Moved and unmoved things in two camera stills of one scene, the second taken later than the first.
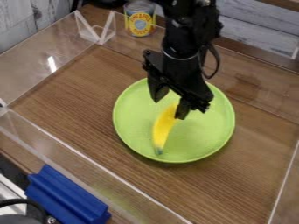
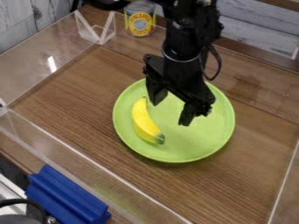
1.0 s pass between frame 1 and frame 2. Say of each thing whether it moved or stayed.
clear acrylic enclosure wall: stayed
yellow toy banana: moved
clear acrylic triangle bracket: stayed
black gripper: stayed
